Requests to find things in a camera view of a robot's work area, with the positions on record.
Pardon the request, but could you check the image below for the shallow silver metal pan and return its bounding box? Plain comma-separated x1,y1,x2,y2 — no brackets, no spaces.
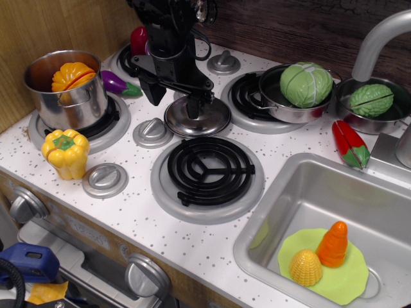
259,64,337,124

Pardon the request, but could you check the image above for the back left black burner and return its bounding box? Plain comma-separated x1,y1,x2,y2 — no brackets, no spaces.
108,44,141,87

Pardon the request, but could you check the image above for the front left black burner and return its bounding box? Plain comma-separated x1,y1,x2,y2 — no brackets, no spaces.
28,93,131,154

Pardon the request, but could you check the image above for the light green plate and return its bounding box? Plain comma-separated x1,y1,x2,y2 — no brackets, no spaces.
277,228,369,305

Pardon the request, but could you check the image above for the grey oven knob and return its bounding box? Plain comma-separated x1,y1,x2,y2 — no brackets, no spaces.
10,186,49,224
125,253,171,300

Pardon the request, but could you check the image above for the tall silver metal pot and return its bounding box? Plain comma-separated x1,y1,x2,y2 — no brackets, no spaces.
24,50,109,130

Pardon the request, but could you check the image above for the dark red toy vegetable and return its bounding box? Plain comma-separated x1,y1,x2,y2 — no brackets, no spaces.
130,26,148,56

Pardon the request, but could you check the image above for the black burner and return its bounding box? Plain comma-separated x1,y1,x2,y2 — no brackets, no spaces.
28,93,131,154
108,44,141,87
221,71,303,135
150,137,265,225

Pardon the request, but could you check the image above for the grey right oven knob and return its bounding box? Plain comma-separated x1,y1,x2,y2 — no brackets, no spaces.
125,253,171,300

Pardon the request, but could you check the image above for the grey oven door handle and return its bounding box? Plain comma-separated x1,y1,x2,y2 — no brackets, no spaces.
17,222,162,307

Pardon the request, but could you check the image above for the silver sink basin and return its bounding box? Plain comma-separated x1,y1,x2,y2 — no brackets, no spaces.
234,153,410,307

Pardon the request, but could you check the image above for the purple toy eggplant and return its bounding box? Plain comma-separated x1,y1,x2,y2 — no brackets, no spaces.
101,70,143,97

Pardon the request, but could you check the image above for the green toy bitter gourd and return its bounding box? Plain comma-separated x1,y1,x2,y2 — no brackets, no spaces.
349,83,394,118

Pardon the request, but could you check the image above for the black cable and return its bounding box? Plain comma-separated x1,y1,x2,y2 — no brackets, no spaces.
0,258,26,308

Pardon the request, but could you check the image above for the orange toy pumpkin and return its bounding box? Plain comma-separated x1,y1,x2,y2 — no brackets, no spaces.
51,62,96,92

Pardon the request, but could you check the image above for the red toy chili pepper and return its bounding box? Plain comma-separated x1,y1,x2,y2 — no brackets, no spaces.
331,120,371,169

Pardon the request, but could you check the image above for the silver metal pot lid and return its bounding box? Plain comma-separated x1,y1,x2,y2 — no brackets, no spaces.
164,96,231,138

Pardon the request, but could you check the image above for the grey back stove knob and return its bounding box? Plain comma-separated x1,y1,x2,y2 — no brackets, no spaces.
207,50,241,76

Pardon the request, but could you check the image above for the yellow toy corn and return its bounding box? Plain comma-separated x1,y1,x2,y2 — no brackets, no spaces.
289,249,323,286

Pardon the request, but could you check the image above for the silver metal bowl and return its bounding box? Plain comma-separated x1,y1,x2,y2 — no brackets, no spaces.
336,78,410,134

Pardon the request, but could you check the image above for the orange toy carrot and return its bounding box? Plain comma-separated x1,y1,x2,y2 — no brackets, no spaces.
316,221,348,268

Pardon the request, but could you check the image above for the yellow cloth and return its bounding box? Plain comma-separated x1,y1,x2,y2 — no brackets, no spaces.
27,282,68,305

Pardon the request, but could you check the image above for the yellow toy bell pepper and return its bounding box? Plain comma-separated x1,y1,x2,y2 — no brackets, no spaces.
41,129,90,180

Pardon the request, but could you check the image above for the grey stove knob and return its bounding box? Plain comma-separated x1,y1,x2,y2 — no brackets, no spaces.
207,50,241,76
132,117,173,149
82,163,128,199

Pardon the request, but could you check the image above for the green toy cabbage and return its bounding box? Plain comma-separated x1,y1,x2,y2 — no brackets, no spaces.
280,62,333,108

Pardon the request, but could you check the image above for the grey front stove knob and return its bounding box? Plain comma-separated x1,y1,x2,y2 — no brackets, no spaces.
82,163,128,199

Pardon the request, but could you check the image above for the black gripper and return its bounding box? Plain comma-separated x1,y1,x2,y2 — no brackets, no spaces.
130,44,214,119

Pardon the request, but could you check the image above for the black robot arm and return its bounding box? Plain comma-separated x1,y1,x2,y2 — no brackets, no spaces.
129,1,218,119

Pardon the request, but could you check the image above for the grey centre stove knob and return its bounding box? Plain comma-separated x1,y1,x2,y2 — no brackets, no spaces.
132,117,173,149

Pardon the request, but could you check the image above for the front right black burner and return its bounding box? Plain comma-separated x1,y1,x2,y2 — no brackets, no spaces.
150,137,265,225

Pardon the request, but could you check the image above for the silver faucet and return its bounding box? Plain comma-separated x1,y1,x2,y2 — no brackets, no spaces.
351,10,410,82

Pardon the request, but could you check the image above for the grey left oven knob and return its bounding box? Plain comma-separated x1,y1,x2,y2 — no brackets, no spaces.
10,186,49,224

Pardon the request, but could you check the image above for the back right black burner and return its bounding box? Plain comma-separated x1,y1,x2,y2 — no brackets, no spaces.
221,71,303,135

